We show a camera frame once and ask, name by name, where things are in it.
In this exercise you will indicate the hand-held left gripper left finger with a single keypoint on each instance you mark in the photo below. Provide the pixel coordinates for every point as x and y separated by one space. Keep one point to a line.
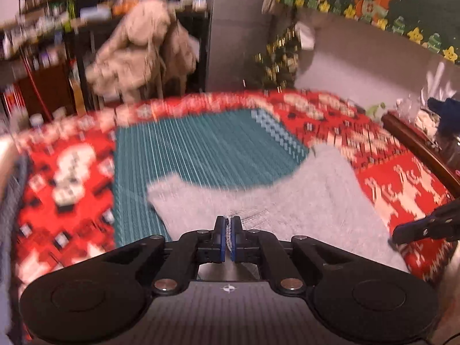
223 239

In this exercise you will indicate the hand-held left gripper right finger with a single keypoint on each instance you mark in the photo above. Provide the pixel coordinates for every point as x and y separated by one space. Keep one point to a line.
234 239

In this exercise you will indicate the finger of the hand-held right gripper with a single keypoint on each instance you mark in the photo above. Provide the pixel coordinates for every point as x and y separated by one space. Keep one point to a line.
413 230

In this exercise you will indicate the grey knit polo shirt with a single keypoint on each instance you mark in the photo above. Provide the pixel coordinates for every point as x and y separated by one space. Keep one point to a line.
305 205

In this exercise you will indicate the wooden nightstand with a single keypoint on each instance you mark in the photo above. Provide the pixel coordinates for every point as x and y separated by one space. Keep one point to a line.
413 143

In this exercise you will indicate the green cutting mat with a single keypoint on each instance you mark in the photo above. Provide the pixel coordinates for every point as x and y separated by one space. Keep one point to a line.
197 143

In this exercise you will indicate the cream cloth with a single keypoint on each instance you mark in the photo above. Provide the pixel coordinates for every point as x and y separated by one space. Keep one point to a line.
424 124

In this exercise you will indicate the dark blue fuzzy cloth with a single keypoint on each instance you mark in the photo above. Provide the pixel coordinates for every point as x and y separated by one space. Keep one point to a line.
445 115

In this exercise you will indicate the clear glass cup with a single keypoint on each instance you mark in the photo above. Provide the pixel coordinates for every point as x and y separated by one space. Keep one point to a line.
406 106

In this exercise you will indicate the green plush toy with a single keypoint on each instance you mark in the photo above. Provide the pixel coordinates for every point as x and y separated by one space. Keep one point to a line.
376 109

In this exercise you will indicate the sheer white cloth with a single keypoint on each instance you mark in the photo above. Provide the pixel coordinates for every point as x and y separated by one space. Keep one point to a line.
438 79

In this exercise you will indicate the red patterned blanket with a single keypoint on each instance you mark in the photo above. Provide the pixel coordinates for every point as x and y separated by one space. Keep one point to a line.
72 172

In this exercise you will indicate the small Christmas tree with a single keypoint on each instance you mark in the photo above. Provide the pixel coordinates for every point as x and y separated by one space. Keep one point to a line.
280 61

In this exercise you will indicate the grey refrigerator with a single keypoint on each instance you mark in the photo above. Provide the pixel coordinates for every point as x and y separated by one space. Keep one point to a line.
237 43

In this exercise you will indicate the beige jacket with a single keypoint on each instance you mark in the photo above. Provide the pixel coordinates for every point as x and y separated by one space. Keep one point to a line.
140 50

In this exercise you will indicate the white hanging cloth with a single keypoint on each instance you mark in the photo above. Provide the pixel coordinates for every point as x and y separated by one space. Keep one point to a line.
304 36

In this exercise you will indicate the brown wooden cabinet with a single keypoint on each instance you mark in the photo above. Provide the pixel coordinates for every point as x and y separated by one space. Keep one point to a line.
46 90

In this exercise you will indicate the beige hanging bag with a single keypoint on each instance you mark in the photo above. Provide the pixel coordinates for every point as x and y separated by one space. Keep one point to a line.
269 1

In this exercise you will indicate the light blue folded cloth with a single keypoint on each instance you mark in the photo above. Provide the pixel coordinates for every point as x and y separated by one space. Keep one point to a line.
94 13

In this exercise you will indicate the cluttered shelf rack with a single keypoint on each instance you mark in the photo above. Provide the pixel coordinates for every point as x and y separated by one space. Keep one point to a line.
39 14

